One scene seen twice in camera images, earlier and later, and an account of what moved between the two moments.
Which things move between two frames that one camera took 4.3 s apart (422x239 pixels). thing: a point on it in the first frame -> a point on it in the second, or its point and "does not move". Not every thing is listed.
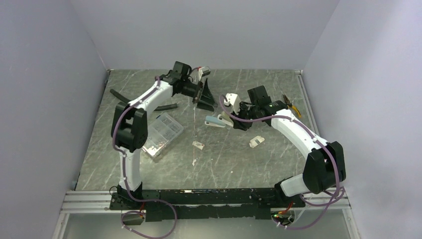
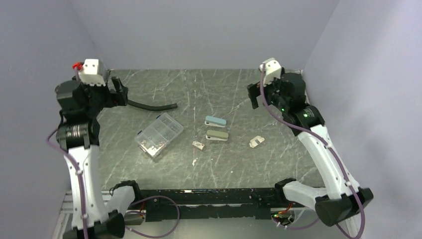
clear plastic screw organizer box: (162, 132) does not move
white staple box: (198, 145) does not move
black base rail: (161, 205) does not move
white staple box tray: (256, 141) does not move
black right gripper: (241, 124) -> (255, 90)
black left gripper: (206, 101) -> (118, 97)
